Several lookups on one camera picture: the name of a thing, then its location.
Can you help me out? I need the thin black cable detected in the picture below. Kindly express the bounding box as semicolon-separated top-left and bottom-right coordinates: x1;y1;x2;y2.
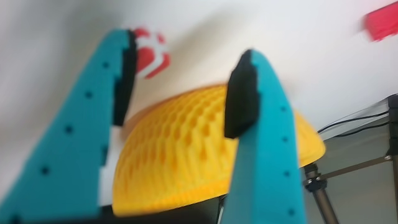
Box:
334;121;390;138
317;110;390;134

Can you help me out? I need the red white small cube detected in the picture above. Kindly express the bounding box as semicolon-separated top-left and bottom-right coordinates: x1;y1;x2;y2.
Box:
132;27;172;80

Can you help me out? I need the black camera tripod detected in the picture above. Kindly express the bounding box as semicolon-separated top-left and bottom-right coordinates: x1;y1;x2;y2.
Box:
303;93;398;224

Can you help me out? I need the orange honeycomb bowl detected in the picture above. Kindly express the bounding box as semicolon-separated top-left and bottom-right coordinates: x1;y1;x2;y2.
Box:
111;83;326;218

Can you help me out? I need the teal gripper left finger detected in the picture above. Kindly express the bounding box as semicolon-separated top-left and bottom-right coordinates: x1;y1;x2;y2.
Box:
0;27;138;224

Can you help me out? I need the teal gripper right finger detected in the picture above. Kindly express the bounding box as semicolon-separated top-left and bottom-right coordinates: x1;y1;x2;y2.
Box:
219;48;308;224

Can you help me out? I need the red lego brick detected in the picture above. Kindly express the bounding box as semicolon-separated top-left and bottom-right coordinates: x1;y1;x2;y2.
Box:
362;1;398;43

